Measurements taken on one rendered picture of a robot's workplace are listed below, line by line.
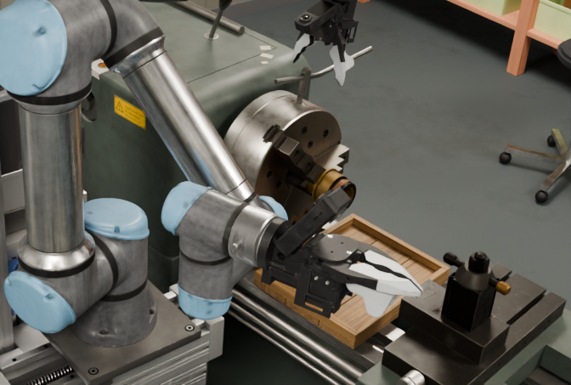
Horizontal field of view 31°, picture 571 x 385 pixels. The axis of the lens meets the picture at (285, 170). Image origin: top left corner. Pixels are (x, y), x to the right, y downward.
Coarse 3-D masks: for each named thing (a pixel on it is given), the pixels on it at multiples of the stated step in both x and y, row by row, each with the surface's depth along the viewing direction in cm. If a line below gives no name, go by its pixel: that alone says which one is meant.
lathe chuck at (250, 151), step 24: (288, 96) 240; (264, 120) 232; (288, 120) 231; (312, 120) 236; (336, 120) 245; (240, 144) 232; (264, 144) 229; (312, 144) 241; (240, 168) 232; (264, 168) 230; (264, 192) 234
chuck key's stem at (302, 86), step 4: (304, 68) 234; (308, 68) 235; (304, 72) 233; (308, 72) 233; (304, 76) 234; (308, 76) 234; (304, 80) 234; (308, 80) 235; (300, 84) 235; (304, 84) 234; (300, 88) 235; (304, 88) 235; (300, 92) 235; (304, 92) 235; (300, 96) 236; (300, 100) 236; (300, 104) 237
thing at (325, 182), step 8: (320, 176) 233; (328, 176) 233; (336, 176) 233; (344, 176) 235; (312, 184) 235; (320, 184) 233; (328, 184) 232; (336, 184) 232; (344, 184) 231; (352, 184) 233; (312, 192) 234; (320, 192) 233; (352, 192) 235; (352, 200) 236
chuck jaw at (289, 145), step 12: (276, 132) 230; (276, 144) 230; (288, 144) 229; (300, 144) 229; (288, 156) 229; (300, 156) 231; (288, 168) 237; (300, 168) 231; (312, 168) 233; (312, 180) 232
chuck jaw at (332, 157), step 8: (336, 144) 248; (320, 152) 245; (328, 152) 245; (336, 152) 245; (344, 152) 245; (320, 160) 242; (328, 160) 242; (336, 160) 242; (344, 160) 247; (328, 168) 239; (336, 168) 239
